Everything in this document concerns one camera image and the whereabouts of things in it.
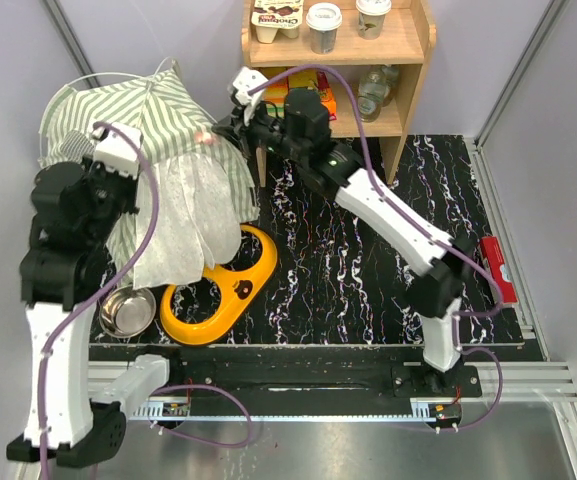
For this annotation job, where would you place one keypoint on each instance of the red pink packet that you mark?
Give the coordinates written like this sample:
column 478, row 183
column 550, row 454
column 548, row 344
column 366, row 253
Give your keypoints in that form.
column 323, row 87

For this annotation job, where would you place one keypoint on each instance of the paper coffee cup left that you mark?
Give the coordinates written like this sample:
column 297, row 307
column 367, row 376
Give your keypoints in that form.
column 323, row 20

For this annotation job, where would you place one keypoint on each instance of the orange snack box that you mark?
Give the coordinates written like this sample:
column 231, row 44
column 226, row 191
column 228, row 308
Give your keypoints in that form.
column 332, row 107

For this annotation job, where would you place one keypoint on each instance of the clear glass jar back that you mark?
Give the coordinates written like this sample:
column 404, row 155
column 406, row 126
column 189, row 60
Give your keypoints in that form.
column 391, row 73

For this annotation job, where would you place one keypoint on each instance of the aluminium frame post left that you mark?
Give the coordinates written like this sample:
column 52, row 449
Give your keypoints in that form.
column 67, row 35

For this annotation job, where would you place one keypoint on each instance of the yellow green sponge stack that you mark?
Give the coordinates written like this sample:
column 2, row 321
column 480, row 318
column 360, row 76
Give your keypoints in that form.
column 277, row 91

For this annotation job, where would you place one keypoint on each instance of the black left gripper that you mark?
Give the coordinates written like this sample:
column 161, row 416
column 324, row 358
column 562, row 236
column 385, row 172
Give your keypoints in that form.
column 98, row 168

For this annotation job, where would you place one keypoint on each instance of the white cable duct rail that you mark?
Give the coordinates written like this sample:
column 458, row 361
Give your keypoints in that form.
column 354, row 407

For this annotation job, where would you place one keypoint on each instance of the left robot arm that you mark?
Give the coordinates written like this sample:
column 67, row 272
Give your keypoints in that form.
column 77, row 205

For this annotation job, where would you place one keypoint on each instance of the clear glass jar front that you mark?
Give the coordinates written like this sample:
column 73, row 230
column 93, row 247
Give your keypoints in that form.
column 371, row 92

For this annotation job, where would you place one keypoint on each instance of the clear glass jar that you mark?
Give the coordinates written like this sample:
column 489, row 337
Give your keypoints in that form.
column 391, row 73
column 371, row 92

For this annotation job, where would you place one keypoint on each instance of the red snack box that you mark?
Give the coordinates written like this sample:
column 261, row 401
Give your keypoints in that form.
column 495, row 264

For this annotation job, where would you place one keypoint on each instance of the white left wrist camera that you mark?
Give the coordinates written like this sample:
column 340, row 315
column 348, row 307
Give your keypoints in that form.
column 114, row 153

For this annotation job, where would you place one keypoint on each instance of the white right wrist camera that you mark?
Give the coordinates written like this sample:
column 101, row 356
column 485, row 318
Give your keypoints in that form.
column 248, row 87

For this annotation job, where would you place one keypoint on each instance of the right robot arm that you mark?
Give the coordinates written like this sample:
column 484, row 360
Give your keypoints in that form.
column 337, row 172

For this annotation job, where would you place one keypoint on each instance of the paper coffee cup right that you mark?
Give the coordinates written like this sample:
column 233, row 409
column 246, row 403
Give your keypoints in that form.
column 371, row 17

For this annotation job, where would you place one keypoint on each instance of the paper coffee cup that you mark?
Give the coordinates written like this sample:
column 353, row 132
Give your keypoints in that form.
column 371, row 17
column 323, row 20

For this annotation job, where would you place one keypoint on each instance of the green striped pet tent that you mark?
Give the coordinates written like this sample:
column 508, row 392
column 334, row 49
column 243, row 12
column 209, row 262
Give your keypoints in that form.
column 204, row 184

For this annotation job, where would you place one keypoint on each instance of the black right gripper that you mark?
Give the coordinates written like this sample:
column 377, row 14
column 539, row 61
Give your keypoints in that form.
column 232, row 134

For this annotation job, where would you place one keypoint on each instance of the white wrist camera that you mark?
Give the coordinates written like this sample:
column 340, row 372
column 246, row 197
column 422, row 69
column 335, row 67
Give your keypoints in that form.
column 114, row 153
column 248, row 87

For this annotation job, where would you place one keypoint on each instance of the chobani yogurt pack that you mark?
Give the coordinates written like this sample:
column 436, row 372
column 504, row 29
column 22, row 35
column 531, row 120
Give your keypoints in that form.
column 272, row 17

